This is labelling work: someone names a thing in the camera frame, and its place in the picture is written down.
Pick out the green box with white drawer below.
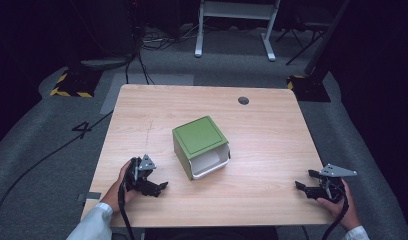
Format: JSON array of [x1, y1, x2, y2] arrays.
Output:
[[171, 115, 232, 181]]

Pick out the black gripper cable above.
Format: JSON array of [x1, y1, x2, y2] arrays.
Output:
[[320, 194, 350, 240], [117, 179, 137, 240]]

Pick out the black tape floor mark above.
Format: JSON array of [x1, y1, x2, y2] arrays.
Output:
[[70, 121, 93, 140]]

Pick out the white metal table frame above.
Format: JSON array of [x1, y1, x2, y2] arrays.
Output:
[[194, 0, 282, 63]]

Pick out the dark round stand foot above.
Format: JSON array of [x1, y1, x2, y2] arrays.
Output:
[[79, 55, 135, 72]]

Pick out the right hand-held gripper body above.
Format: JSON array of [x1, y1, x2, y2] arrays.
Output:
[[316, 162, 358, 203]]

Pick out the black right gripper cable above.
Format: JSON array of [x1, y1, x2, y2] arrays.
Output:
[[320, 194, 350, 240]]

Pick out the black folding stand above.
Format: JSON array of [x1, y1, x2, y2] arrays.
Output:
[[275, 18, 330, 67]]

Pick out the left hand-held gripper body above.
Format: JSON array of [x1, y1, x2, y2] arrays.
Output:
[[124, 153, 158, 193]]

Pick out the tangle of black floor cables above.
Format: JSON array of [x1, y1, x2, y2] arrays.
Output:
[[124, 28, 200, 86]]

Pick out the long black floor cable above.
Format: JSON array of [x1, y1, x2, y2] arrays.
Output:
[[0, 111, 114, 236]]

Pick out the black slanted stand post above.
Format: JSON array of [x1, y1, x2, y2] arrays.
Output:
[[303, 0, 352, 78]]

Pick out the person's left hand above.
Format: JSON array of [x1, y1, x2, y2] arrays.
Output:
[[99, 159, 137, 213]]

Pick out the person's right hand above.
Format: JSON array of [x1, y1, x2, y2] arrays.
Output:
[[316, 179, 362, 232]]

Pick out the hazard-striped black stand base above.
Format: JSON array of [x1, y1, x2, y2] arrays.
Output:
[[286, 74, 332, 103], [48, 67, 104, 99]]

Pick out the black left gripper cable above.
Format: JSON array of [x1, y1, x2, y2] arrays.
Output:
[[117, 179, 137, 240]]

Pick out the grey tape strip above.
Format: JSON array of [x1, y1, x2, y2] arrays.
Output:
[[76, 191, 103, 203]]

